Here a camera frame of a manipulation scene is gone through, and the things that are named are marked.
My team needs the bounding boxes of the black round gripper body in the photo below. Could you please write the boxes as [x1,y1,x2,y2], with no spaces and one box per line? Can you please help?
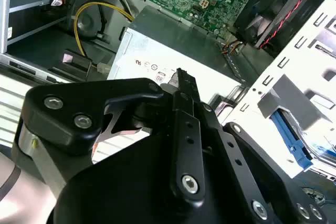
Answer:
[47,129,254,224]

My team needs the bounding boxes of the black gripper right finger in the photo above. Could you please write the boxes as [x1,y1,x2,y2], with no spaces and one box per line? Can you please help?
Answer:
[183,71,329,224]

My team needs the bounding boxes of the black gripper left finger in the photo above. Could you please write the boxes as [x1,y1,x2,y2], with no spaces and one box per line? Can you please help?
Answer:
[20,67,206,202]

